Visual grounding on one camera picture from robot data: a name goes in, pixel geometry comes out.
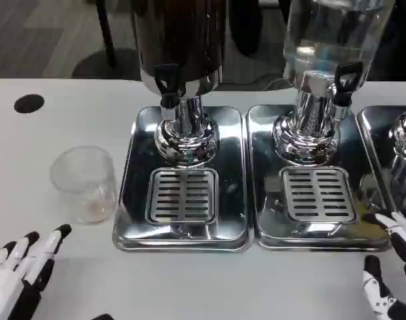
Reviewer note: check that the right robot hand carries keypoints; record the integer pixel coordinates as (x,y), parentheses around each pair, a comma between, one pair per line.
(401,233)

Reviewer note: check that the black round table grommet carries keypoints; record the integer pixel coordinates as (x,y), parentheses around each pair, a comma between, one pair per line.
(28,103)

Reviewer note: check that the steel tray at edge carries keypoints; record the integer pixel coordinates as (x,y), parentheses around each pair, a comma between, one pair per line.
(372,140)

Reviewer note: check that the black tap of clear dispenser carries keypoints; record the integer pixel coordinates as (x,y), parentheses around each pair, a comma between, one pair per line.
(346,83)

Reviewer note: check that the steel tray of clear dispenser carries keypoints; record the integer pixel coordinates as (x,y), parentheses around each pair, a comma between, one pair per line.
(262,133)

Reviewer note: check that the clear water drink dispenser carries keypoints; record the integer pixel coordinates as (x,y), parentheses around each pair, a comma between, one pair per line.
(326,33)

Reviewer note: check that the clear ribbed glass cup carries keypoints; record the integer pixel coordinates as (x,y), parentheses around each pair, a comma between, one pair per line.
(86,186)

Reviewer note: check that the steel grid of dark dispenser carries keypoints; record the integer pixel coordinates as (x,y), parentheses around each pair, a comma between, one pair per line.
(182,196)

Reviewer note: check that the person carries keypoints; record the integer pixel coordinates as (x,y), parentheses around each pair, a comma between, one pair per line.
(246,30)

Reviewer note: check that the black tap of dark dispenser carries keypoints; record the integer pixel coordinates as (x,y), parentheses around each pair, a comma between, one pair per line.
(167,86)

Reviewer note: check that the chrome dispenser pedestal at edge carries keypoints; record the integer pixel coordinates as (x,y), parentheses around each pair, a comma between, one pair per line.
(404,150)

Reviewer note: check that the black stand with round base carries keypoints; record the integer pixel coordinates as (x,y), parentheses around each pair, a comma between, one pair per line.
(106,63)

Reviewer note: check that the steel grid of clear dispenser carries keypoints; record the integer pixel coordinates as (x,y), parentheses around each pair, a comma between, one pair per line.
(317,195)

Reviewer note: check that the dark drink dispenser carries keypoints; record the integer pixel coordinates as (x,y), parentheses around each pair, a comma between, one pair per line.
(182,40)

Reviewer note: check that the steel tray of dark dispenser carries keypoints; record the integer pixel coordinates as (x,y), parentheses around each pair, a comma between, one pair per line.
(232,173)

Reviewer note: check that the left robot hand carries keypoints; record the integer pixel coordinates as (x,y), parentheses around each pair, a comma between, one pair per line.
(9,273)

